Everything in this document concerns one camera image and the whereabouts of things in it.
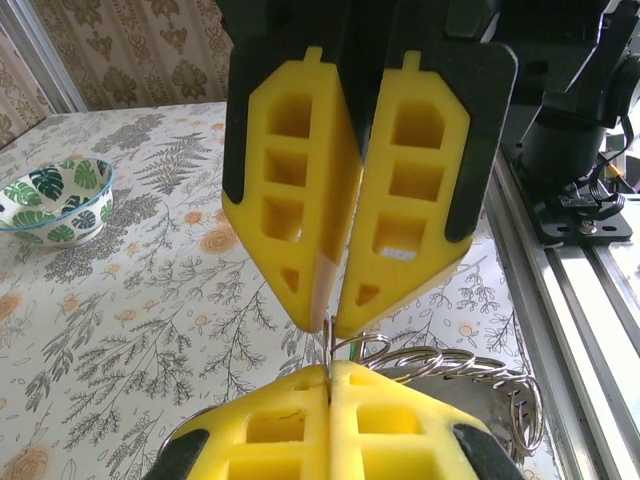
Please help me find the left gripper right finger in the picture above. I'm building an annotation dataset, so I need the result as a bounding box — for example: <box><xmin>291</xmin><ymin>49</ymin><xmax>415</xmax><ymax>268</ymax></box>
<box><xmin>329</xmin><ymin>359</ymin><xmax>526</xmax><ymax>480</ymax></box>

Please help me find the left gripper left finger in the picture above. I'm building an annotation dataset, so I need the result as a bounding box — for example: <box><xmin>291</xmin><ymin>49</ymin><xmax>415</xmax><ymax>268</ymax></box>
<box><xmin>142</xmin><ymin>362</ymin><xmax>334</xmax><ymax>480</ymax></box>

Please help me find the leaf pattern bowl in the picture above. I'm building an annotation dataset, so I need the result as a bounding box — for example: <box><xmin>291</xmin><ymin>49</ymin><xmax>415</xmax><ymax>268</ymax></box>
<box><xmin>0</xmin><ymin>157</ymin><xmax>115</xmax><ymax>249</ymax></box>

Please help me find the aluminium frame post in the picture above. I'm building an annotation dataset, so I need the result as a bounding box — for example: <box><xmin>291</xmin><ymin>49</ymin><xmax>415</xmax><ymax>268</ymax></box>
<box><xmin>0</xmin><ymin>0</ymin><xmax>89</xmax><ymax>116</ymax></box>

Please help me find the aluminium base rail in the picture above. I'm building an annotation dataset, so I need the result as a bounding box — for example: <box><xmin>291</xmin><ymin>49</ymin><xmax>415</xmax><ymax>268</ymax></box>
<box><xmin>487</xmin><ymin>149</ymin><xmax>640</xmax><ymax>480</ymax></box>

